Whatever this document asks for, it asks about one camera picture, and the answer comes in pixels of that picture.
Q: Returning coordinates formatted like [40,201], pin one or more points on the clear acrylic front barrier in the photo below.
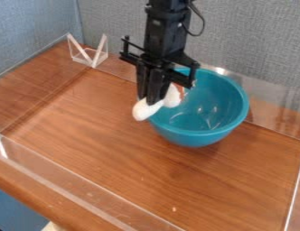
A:
[79,204]

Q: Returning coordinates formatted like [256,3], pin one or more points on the clear acrylic corner bracket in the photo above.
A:
[87,56]

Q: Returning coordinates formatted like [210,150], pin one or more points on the toy mushroom brown cap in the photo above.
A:
[142,110]

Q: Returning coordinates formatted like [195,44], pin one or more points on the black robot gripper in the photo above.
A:
[160,57]

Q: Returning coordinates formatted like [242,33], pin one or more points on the blue bowl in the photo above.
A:
[212,109]

